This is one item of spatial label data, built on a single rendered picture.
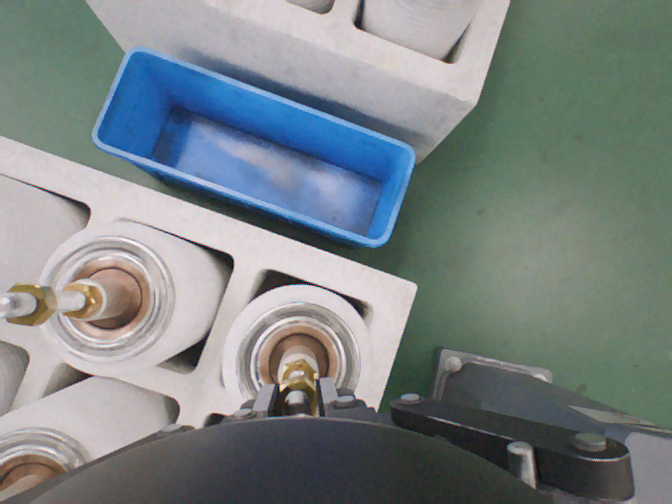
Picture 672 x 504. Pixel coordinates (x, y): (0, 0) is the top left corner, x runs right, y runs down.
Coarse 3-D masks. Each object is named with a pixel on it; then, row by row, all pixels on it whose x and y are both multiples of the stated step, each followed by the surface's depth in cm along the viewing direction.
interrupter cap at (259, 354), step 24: (264, 312) 25; (288, 312) 25; (312, 312) 25; (264, 336) 24; (288, 336) 25; (312, 336) 25; (336, 336) 25; (240, 360) 24; (264, 360) 24; (336, 360) 25; (360, 360) 25; (240, 384) 24; (264, 384) 24; (336, 384) 24
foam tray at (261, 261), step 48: (0, 144) 31; (48, 192) 40; (96, 192) 31; (144, 192) 32; (192, 240) 33; (240, 240) 32; (288, 240) 33; (240, 288) 32; (336, 288) 32; (384, 288) 33; (0, 336) 30; (384, 336) 32; (48, 384) 30; (144, 384) 31; (192, 384) 31; (384, 384) 32
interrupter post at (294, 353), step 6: (294, 348) 24; (300, 348) 24; (306, 348) 24; (288, 354) 22; (294, 354) 22; (300, 354) 22; (306, 354) 22; (312, 354) 24; (282, 360) 22; (288, 360) 22; (294, 360) 22; (306, 360) 22; (312, 360) 22; (282, 366) 22; (312, 366) 22; (282, 372) 22; (318, 372) 22
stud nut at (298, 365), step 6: (300, 360) 21; (288, 366) 20; (294, 366) 20; (300, 366) 20; (306, 366) 20; (288, 372) 20; (306, 372) 20; (312, 372) 20; (282, 378) 20; (288, 378) 20; (312, 378) 20
